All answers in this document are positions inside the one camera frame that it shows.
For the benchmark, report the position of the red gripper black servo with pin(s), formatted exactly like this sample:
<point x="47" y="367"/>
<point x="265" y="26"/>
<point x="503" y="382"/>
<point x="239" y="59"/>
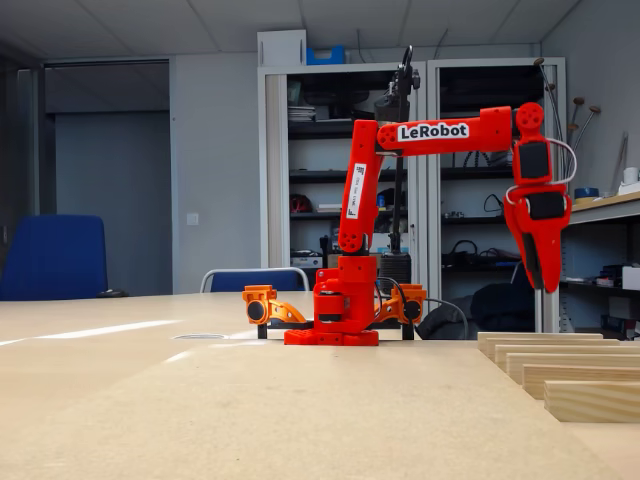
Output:
<point x="546" y="206"/>

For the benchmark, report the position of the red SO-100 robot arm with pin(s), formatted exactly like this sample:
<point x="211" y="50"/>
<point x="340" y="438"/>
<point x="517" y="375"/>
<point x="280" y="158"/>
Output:
<point x="492" y="130"/>

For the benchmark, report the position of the dark blue chair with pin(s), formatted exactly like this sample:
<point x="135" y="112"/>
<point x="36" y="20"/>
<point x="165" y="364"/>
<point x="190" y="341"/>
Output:
<point x="500" y="310"/>

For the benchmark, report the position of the blue tape roll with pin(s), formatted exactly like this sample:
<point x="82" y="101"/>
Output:
<point x="587" y="193"/>

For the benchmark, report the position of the grey side desk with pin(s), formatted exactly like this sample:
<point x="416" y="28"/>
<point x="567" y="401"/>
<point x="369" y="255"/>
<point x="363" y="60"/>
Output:
<point x="610" y="207"/>

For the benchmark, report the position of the grey open shelf cabinet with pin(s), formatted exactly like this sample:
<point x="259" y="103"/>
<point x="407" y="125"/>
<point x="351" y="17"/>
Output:
<point x="433" y="225"/>
<point x="274" y="90"/>

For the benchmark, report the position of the black jacket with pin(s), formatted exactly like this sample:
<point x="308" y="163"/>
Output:
<point x="442" y="322"/>

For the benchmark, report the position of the white cup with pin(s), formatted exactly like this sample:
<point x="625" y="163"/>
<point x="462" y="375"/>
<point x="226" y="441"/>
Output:
<point x="631" y="176"/>

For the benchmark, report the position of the coat stand wooden knobs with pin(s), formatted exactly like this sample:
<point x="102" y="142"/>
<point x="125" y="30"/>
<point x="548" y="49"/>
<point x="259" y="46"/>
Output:
<point x="595" y="108"/>

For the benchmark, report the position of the white paper stack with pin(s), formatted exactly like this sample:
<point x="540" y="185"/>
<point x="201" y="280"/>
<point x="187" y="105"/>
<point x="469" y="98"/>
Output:
<point x="300" y="114"/>

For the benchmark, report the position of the blue plastic box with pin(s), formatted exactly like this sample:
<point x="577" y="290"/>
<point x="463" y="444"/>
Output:
<point x="325" y="56"/>

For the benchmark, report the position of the brown MDF base board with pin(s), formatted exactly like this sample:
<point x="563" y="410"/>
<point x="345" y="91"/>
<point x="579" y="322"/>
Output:
<point x="300" y="450"/>

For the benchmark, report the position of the white box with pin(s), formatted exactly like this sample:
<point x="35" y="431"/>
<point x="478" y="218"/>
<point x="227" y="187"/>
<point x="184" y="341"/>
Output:
<point x="280" y="47"/>

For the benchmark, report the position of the black computer mouse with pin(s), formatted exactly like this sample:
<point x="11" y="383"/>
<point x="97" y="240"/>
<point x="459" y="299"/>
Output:
<point x="111" y="293"/>

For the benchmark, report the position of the blue office chair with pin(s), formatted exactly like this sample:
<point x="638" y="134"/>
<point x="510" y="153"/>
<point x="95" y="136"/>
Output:
<point x="55" y="257"/>

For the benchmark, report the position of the blue chair grey frame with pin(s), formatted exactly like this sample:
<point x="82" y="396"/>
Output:
<point x="250" y="281"/>

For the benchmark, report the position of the white light switch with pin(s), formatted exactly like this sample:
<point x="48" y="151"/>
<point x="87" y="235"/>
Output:
<point x="192" y="218"/>

